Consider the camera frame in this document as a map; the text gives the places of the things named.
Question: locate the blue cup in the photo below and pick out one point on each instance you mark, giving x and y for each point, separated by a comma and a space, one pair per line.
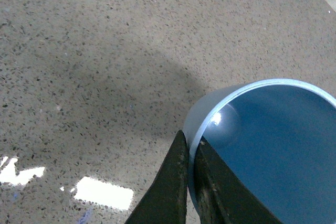
278, 138

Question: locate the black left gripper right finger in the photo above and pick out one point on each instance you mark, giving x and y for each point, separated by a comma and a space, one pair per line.
220, 195

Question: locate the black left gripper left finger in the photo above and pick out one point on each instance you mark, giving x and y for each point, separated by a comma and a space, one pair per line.
165, 200

